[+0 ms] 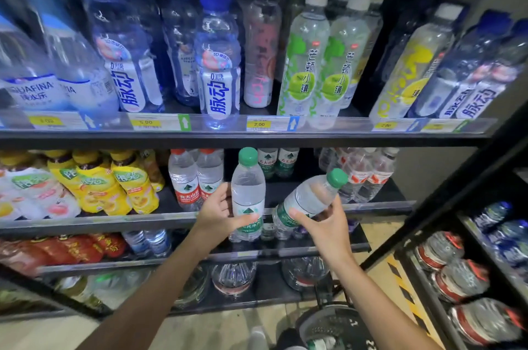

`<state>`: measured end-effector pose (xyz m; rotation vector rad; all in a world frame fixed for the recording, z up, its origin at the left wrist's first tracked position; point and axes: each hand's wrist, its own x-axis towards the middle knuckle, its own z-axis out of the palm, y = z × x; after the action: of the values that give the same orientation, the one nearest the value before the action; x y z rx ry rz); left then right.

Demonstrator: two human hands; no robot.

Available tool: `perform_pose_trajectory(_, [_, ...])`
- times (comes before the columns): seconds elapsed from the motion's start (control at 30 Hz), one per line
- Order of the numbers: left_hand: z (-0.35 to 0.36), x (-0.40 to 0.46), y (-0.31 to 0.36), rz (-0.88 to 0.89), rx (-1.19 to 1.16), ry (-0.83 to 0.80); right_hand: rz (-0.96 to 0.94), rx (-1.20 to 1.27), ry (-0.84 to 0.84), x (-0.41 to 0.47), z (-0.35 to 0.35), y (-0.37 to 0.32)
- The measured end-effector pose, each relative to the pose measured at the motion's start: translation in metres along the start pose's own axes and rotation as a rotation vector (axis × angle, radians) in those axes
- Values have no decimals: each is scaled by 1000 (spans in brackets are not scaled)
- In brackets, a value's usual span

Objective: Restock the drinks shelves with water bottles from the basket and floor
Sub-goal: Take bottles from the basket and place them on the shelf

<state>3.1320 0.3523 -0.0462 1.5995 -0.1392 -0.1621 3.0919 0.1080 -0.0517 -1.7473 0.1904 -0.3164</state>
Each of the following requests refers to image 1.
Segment cluster of white blue label drinks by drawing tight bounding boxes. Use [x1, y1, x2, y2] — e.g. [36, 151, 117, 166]
[408, 9, 528, 120]

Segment black opposite shelf unit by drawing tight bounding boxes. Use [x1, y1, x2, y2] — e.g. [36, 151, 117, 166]
[359, 98, 528, 350]

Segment rows of blue label water bottles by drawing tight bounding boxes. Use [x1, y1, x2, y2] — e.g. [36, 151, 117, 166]
[472, 201, 528, 272]

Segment yellow label clear drink bottle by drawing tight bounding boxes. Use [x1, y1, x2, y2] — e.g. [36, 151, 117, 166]
[340, 0, 387, 110]
[369, 2, 465, 123]

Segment row of dark blue drink bottles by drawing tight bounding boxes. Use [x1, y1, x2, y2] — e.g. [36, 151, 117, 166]
[82, 0, 242, 130]

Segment cluster of white cap bottles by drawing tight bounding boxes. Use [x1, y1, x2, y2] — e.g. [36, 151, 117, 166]
[317, 147, 400, 204]

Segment yellow white price tag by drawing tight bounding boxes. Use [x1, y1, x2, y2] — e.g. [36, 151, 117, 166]
[246, 115, 301, 133]
[371, 118, 428, 133]
[420, 118, 469, 134]
[128, 113, 193, 133]
[24, 111, 98, 131]

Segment person's left hand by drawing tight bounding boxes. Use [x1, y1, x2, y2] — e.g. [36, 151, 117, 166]
[194, 182, 260, 254]

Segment person's left forearm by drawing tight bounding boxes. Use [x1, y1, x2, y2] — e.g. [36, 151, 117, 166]
[76, 238, 211, 350]

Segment large red cap water bottle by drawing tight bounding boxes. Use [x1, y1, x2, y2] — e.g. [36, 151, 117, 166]
[431, 259, 491, 304]
[414, 231, 465, 271]
[448, 298, 525, 346]

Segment person's right hand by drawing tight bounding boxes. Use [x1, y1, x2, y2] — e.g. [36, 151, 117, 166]
[288, 195, 355, 268]

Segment row of small clear water bottles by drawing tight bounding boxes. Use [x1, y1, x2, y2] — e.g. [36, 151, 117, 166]
[122, 221, 289, 258]

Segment black shopping basket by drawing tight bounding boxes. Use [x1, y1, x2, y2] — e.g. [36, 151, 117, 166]
[296, 290, 376, 350]

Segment person's right forearm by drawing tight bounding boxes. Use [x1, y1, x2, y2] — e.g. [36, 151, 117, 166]
[334, 254, 442, 350]

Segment row of yellow cap tea bottles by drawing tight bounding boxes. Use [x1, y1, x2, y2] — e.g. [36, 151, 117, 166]
[0, 149, 166, 221]

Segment green label clear drink bottle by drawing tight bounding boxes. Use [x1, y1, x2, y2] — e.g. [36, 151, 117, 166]
[307, 0, 372, 131]
[277, 0, 331, 120]

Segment row of red wrapped drink bottles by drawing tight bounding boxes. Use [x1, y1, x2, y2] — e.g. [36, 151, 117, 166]
[0, 233, 129, 276]

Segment pink label drink bottle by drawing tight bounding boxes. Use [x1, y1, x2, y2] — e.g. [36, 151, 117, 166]
[243, 0, 283, 109]

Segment tall light blue water bottle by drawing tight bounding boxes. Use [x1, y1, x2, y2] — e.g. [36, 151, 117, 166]
[0, 11, 69, 114]
[39, 11, 120, 115]

